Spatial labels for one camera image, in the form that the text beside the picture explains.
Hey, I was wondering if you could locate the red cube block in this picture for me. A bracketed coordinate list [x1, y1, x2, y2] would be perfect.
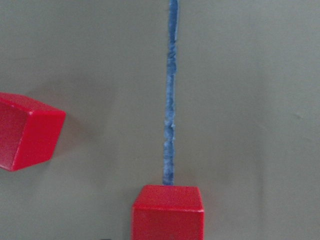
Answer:
[0, 92, 66, 172]
[131, 185, 205, 240]

